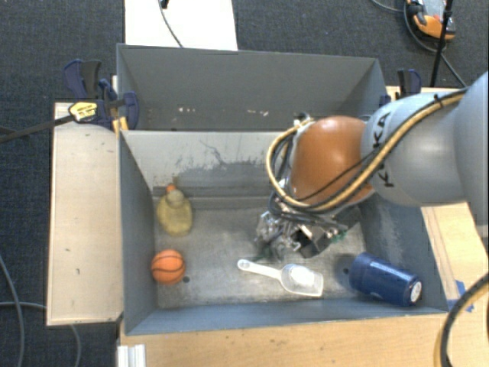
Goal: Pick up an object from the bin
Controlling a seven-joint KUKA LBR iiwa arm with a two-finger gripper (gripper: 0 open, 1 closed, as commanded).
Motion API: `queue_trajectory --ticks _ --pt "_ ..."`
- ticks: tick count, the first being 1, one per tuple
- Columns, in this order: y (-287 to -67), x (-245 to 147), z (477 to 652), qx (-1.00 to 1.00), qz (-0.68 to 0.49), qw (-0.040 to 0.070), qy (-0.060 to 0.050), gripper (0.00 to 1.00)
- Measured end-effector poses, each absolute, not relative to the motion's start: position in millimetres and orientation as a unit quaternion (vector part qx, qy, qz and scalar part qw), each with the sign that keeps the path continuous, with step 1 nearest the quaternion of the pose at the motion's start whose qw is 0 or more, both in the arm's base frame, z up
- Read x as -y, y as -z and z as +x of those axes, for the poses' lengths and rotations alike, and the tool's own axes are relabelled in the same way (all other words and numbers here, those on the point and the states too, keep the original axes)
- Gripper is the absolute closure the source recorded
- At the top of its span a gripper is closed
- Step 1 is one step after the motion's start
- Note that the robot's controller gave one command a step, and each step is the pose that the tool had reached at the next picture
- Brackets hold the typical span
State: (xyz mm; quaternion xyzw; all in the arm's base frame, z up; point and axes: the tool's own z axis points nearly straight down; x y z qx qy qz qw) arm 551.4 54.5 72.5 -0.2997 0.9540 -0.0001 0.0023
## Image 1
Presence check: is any grey metal bin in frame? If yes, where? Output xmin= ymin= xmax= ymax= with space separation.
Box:
xmin=115 ymin=43 xmax=450 ymax=337

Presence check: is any orange basketball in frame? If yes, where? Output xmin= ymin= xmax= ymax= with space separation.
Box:
xmin=150 ymin=248 xmax=187 ymax=286

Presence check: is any pale wood board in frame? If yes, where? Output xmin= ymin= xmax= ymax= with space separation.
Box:
xmin=46 ymin=102 xmax=125 ymax=326

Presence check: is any white plastic scoop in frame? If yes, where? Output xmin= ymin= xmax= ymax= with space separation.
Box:
xmin=236 ymin=258 xmax=325 ymax=298

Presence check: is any dark blue can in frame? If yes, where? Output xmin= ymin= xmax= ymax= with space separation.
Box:
xmin=348 ymin=252 xmax=423 ymax=308

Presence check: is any yellow bottle with orange cap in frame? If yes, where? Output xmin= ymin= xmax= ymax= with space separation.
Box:
xmin=157 ymin=183 xmax=193 ymax=238

